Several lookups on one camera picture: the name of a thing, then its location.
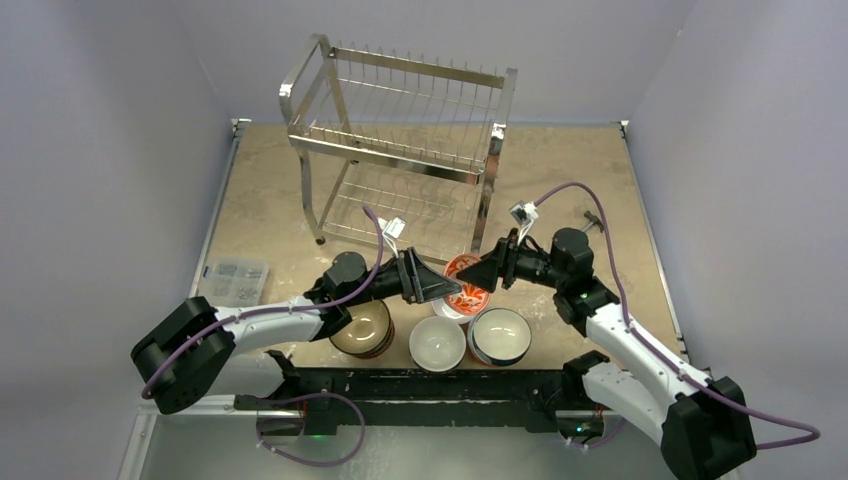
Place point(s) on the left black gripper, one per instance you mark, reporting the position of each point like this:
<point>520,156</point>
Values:
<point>420,284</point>

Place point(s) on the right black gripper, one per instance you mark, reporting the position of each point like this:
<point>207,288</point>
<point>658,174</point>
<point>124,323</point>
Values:
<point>506,262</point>

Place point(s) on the orange patterned bowl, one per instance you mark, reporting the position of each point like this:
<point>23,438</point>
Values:
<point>470,301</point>

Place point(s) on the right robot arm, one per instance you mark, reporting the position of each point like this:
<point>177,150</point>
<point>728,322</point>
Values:
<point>679,407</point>

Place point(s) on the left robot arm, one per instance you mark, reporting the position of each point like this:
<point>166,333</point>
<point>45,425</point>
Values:
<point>182,357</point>

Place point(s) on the steel two-tier dish rack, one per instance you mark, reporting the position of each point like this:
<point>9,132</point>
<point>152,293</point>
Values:
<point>412,138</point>

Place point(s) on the white cream bowl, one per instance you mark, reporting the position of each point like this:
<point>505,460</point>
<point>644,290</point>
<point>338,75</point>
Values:
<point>437,344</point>

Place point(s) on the white blue-rimmed bowl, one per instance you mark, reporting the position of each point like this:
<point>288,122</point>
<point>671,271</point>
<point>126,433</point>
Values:
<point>499,337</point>

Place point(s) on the brown glazed bowl stack top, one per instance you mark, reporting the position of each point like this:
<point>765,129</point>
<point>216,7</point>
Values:
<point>370,332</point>

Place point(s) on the small black hammer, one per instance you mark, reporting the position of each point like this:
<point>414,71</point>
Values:
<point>593,222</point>

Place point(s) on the clear plastic screw box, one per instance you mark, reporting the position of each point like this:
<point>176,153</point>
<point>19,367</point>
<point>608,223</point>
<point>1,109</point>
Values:
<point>233,281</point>

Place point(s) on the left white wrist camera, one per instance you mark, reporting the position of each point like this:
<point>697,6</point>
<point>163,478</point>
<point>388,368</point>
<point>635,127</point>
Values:
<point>391,230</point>

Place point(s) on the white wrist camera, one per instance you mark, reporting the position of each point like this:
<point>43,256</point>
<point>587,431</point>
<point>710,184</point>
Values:
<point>526,215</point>
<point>391,230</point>

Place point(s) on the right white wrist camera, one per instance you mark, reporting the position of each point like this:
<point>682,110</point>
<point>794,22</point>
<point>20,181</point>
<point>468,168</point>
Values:
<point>526,215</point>

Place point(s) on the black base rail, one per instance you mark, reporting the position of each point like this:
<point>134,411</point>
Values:
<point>537,401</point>

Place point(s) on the aluminium frame rail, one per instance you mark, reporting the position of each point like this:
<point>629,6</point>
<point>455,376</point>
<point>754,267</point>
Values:
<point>174,392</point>

